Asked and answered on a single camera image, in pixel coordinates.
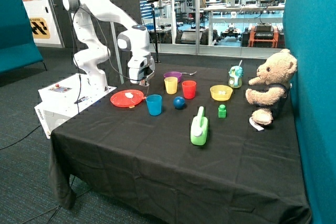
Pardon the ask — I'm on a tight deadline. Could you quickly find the yellow plastic cup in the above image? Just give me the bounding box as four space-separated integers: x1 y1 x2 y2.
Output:
164 77 178 94

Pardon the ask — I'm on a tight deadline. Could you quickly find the red plastic cup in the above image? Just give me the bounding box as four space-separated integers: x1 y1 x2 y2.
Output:
182 80 197 99

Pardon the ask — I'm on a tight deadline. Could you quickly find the beige teddy bear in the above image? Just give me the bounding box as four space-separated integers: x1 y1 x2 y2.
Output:
245 49 297 126

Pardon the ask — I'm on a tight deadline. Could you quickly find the teal sippy cup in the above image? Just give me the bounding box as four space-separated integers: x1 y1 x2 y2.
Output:
228 60 244 88

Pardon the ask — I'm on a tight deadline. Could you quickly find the teal sofa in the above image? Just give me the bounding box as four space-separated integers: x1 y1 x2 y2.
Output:
0 0 44 73

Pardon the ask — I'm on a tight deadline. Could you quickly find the green toy watering can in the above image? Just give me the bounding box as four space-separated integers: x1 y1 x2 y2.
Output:
190 106 208 146

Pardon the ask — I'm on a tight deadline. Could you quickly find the black marker pen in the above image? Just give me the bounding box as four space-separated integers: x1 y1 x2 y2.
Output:
74 97 88 104

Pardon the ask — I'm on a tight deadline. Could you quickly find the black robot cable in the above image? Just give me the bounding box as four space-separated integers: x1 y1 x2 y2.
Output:
70 6 140 114

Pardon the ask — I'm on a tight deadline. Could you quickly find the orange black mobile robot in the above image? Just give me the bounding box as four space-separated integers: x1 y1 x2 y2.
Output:
241 23 285 49

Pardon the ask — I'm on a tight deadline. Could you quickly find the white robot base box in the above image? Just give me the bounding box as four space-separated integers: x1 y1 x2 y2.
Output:
35 73 115 138

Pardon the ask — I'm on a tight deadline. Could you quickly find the green toy block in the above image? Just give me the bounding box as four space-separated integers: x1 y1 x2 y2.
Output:
218 104 227 118

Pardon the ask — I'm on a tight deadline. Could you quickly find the red plastic plate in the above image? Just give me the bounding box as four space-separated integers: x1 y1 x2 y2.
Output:
110 89 145 108

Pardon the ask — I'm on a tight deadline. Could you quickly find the metal spoon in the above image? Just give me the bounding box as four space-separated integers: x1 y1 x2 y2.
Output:
181 71 197 76

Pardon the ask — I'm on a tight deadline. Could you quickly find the purple plastic bowl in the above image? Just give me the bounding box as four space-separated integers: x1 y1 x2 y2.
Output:
163 71 182 83

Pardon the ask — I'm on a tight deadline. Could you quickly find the blue ball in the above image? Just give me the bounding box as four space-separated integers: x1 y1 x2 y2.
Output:
173 96 185 110

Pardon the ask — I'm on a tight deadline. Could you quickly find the yellow plastic bowl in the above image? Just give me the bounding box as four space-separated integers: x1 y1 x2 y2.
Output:
209 84 233 101

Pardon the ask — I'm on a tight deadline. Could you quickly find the black tablecloth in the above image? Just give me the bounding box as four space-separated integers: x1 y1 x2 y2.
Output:
48 64 312 223

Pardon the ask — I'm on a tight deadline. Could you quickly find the blue plastic cup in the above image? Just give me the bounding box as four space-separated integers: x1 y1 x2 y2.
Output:
146 94 162 116

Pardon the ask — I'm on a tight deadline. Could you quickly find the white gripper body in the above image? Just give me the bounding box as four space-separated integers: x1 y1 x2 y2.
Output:
128 55 155 83

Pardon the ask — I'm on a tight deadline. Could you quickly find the black tripod stand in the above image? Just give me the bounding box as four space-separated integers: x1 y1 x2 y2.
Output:
140 0 161 63

